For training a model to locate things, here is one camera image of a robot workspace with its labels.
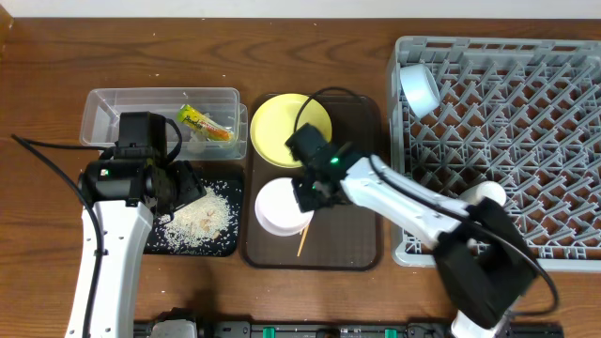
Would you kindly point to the white bowl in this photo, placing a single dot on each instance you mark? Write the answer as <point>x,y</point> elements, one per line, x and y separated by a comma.
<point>277,210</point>

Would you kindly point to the white green cup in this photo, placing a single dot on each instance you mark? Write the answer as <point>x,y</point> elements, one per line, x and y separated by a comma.
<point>488,189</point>

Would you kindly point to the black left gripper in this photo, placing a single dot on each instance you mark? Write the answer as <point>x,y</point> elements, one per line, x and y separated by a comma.
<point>192,187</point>

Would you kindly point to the pile of white rice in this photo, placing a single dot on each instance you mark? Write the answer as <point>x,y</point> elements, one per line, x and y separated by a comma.
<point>197,220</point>

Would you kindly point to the clear plastic bin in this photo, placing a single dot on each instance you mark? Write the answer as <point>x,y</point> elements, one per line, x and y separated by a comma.
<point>100,124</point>

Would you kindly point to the grey dishwasher rack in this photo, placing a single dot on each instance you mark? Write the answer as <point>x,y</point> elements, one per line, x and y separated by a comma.
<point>524,113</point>

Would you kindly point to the green orange snack wrapper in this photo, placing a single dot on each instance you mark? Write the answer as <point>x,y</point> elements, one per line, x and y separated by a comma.
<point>203,124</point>

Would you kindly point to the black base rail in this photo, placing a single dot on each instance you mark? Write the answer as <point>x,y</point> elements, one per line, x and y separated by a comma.
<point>184,323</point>

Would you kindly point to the wooden chopstick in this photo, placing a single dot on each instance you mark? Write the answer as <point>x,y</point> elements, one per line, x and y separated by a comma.
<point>303,238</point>

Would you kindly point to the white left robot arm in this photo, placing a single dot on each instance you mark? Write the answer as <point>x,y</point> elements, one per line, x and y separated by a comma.
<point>123,201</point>

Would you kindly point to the yellow plate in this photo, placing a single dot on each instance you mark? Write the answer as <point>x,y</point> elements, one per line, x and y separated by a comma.
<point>273,123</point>

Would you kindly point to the black plastic tray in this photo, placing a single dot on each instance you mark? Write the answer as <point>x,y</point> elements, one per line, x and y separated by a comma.
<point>225,244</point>

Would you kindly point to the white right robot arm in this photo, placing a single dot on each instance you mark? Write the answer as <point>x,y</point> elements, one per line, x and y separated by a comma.
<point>484,264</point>

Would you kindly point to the light blue bowl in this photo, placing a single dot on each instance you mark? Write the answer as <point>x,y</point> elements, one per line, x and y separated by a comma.
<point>420,89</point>

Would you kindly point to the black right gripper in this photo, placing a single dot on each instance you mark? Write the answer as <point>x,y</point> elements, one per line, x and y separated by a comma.
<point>306,201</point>

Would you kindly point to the dark brown serving tray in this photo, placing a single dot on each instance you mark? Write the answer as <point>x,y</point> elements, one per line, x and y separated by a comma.
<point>339,238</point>

